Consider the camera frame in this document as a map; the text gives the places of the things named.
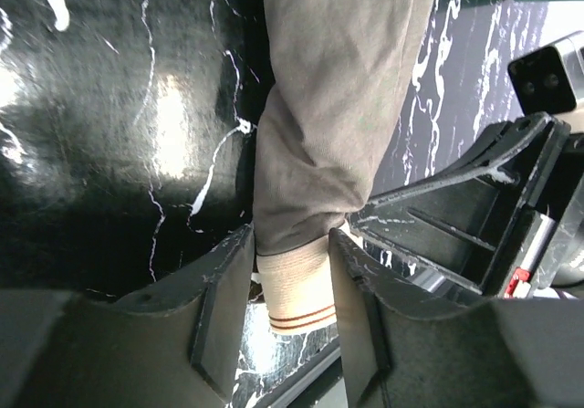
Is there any grey underwear with cream waistband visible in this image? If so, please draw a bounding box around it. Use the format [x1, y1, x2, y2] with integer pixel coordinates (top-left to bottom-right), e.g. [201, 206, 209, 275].
[253, 0, 434, 335]

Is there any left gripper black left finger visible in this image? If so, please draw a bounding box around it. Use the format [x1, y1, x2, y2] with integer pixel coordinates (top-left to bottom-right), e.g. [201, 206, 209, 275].
[1, 225, 254, 407]

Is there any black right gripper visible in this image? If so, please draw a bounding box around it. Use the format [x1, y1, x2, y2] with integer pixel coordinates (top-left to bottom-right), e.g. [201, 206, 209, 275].
[349, 113, 583, 298]

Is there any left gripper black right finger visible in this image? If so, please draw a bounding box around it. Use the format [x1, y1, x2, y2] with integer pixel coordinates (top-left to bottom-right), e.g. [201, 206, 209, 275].
[329, 229, 583, 407]

